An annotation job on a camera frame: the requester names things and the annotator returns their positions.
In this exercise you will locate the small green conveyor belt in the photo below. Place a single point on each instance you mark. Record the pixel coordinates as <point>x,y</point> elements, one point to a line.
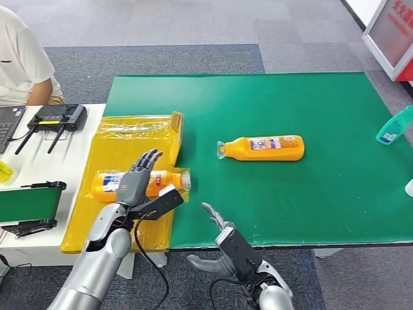
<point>27,205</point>

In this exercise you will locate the white and red display stand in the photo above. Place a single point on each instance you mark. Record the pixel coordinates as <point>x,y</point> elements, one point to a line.
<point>392,34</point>

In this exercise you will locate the white table foot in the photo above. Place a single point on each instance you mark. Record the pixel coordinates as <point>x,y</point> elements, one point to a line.
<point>154,260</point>
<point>327,253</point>

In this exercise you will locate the green table mat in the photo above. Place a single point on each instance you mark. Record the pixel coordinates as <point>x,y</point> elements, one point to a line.
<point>258,102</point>

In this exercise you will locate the white rounded object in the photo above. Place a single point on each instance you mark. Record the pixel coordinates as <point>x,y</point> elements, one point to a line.
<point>410,189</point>

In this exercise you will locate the dark laptop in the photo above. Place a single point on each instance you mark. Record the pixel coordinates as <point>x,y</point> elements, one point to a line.
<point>7,122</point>

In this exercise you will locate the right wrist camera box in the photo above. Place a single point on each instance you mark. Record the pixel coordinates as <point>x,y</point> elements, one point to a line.
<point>239,252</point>

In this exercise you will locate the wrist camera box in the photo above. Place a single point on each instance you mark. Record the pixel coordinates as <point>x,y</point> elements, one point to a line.
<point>239,252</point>
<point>164,203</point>

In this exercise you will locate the yellow plastic sheet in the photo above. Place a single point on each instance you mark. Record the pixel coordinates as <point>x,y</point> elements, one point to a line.
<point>129,137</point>

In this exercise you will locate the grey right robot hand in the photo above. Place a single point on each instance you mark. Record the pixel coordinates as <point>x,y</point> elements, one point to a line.
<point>209,265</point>

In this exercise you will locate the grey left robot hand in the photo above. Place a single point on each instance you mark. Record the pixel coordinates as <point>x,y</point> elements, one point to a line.
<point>133,186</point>

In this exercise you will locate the teal plastic bottle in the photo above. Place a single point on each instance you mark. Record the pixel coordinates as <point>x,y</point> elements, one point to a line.
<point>392,128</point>

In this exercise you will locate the orange bottle with clear cap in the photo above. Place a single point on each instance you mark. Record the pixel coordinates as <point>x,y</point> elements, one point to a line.
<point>103,188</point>
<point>261,149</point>

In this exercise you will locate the yellow label in clear bag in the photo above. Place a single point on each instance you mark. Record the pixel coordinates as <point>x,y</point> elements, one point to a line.
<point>4,173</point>

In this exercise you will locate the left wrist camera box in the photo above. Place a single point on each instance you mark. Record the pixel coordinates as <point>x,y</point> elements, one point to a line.
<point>164,203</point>

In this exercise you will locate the black remote controller with antennas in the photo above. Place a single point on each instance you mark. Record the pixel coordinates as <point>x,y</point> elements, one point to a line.
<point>59,116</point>

